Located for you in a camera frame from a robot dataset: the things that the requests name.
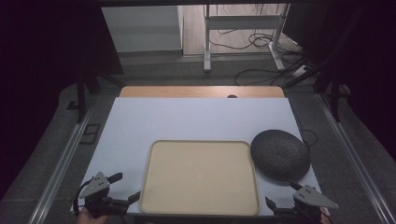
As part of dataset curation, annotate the white panel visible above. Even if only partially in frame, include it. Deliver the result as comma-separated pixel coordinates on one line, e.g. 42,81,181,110
101,5,184,53

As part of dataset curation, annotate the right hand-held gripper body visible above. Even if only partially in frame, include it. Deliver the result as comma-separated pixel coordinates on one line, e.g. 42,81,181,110
275,185,340,224

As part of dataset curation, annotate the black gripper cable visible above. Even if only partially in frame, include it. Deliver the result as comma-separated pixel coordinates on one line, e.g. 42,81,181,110
72,177,94,217

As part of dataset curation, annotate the white power strip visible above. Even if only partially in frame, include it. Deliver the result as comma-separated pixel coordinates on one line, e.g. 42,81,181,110
291,64,310,78

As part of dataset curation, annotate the person's left hand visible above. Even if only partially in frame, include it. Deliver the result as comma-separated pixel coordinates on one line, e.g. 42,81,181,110
76,206,110,224

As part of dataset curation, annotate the aluminium floor rail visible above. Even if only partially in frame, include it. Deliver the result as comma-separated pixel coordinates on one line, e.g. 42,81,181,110
35,104,96,224
315,92,396,224

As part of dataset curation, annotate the white metal desk frame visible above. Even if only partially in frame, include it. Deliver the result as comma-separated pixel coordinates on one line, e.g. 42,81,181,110
203,3,291,74

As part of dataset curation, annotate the white table cover sheet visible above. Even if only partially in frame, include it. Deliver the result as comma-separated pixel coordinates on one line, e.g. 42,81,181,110
72,96,323,217

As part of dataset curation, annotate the black cable loop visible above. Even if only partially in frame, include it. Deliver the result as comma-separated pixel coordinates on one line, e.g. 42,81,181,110
299,128,318,149

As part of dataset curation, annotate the black metal stand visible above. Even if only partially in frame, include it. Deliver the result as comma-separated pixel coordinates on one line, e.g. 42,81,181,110
74,66,126,124
284,6,365,123

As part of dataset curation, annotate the beige plastic tray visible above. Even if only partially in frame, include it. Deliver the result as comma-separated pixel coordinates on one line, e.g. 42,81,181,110
138,139,262,217

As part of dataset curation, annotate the black rectangular floor frame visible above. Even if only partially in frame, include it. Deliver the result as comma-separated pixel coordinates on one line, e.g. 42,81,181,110
78,123,102,146

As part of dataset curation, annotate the tangle of black floor cables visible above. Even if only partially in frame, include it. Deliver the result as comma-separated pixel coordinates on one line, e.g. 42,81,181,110
208,27,312,87

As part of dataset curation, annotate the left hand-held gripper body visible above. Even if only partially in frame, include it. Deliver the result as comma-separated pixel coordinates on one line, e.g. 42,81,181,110
78,171,130,218

